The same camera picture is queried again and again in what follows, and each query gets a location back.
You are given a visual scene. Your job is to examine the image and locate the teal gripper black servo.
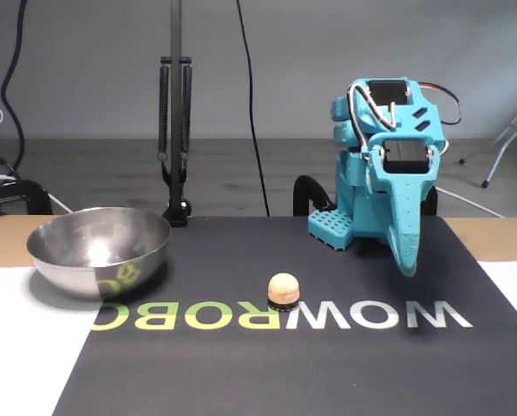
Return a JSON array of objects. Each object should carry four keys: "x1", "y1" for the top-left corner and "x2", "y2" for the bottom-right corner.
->
[{"x1": 369, "y1": 133, "x2": 442, "y2": 279}]

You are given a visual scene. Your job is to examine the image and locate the metal bowl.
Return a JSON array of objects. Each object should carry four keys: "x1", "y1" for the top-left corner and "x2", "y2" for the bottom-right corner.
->
[{"x1": 26, "y1": 206, "x2": 173, "y2": 302}]

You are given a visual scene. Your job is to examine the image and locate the black table clamp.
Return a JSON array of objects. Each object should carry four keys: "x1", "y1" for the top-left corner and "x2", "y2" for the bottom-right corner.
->
[
  {"x1": 0, "y1": 179, "x2": 54, "y2": 217},
  {"x1": 292, "y1": 174, "x2": 331, "y2": 217},
  {"x1": 418, "y1": 185, "x2": 438, "y2": 217}
]

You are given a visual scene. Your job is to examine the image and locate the white folding rack legs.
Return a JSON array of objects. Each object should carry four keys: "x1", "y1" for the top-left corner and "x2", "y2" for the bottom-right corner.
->
[{"x1": 457, "y1": 90, "x2": 517, "y2": 188}]

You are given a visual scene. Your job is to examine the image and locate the black mat with WOWROBO print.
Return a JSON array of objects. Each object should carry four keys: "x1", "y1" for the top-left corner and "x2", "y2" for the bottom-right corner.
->
[{"x1": 52, "y1": 215, "x2": 517, "y2": 416}]

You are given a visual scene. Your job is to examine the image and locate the black spring lamp stand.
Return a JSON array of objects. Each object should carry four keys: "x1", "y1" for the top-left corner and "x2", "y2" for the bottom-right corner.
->
[{"x1": 157, "y1": 0, "x2": 194, "y2": 229}]

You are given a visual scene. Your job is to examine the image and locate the red white black servo wires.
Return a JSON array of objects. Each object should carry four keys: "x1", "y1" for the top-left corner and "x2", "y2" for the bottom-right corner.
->
[{"x1": 347, "y1": 81, "x2": 462, "y2": 153}]

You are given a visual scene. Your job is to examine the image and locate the thin black hanging cable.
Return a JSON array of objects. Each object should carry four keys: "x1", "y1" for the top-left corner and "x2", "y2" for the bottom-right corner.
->
[{"x1": 235, "y1": 0, "x2": 272, "y2": 217}]

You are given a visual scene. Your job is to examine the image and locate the dark blue hanging cable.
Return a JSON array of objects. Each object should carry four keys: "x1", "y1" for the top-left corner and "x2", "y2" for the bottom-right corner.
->
[{"x1": 0, "y1": 0, "x2": 29, "y2": 174}]

